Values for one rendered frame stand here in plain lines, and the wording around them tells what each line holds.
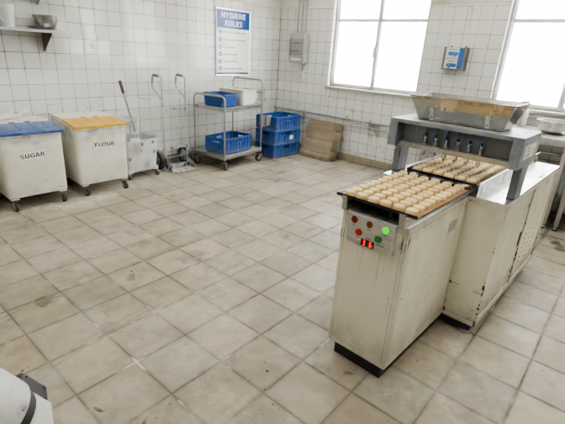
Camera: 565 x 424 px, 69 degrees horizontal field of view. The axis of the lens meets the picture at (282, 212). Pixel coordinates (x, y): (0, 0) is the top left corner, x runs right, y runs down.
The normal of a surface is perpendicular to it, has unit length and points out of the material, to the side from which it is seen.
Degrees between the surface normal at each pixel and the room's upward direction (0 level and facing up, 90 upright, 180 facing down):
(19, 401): 66
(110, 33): 90
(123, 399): 0
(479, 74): 90
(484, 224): 90
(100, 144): 92
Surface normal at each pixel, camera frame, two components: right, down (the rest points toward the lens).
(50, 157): 0.76, 0.30
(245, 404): 0.06, -0.93
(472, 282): -0.68, 0.23
